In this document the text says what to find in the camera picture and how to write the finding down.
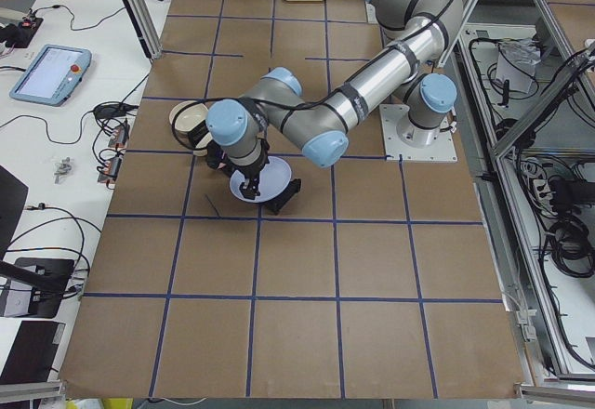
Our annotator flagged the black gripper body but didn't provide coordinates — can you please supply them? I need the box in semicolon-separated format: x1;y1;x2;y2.
231;139;270;180

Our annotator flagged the blue plate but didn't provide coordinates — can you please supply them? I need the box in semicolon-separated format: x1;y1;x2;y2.
230;156;292;204

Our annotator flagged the cream plate in rack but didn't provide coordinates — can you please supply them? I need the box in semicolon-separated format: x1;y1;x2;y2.
192;139;212;157

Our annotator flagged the black dish rack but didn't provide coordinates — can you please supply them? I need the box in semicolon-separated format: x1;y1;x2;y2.
186;121;301;215

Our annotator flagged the cream bowl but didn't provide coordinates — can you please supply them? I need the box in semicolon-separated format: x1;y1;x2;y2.
168;100;208;136

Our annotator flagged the black monitor stand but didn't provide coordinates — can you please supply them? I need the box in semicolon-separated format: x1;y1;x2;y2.
1;257;74;319

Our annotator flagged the near blue teach pendant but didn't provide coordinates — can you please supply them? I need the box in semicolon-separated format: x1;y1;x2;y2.
9;44;92;106

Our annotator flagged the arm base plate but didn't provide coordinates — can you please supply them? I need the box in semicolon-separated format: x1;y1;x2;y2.
379;104;457;163
365;3;377;24

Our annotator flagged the aluminium frame post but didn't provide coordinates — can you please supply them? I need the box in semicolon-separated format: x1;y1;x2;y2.
122;0;163;60

